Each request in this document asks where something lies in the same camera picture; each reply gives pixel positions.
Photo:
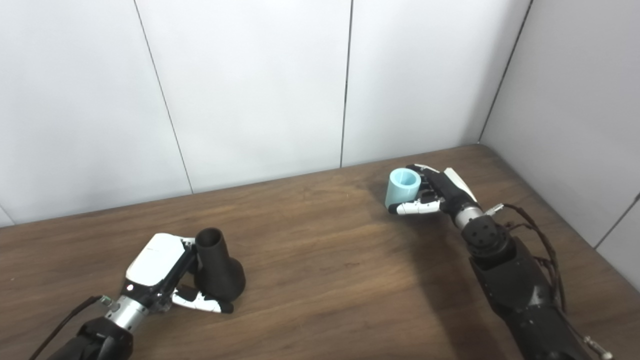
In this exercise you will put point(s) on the black and white right hand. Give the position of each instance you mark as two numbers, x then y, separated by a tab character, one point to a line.
450	192

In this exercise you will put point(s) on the black and white left hand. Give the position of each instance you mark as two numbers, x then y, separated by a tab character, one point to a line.
155	260

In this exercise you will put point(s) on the light blue cylinder cup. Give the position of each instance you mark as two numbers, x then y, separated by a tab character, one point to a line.
400	192

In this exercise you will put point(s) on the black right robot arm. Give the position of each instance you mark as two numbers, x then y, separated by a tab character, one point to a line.
520	285

